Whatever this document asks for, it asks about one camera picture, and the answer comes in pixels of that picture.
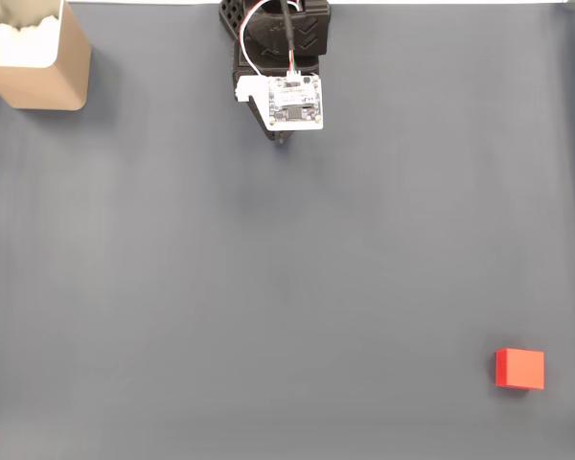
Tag red cube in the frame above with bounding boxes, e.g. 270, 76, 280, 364
495, 348, 546, 392

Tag beige square box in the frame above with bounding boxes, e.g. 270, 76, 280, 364
0, 0, 92, 111

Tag dark blue-grey mat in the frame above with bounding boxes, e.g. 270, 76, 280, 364
0, 2, 575, 460

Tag white crumpled tissue paper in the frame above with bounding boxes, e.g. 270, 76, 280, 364
0, 12, 61, 68

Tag white red servo wire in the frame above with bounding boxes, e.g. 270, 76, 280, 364
239, 0, 312, 78

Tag white camera circuit board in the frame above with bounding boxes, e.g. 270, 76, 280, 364
234, 74, 326, 132

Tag black camera cable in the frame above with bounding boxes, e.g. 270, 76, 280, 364
277, 0, 299, 73

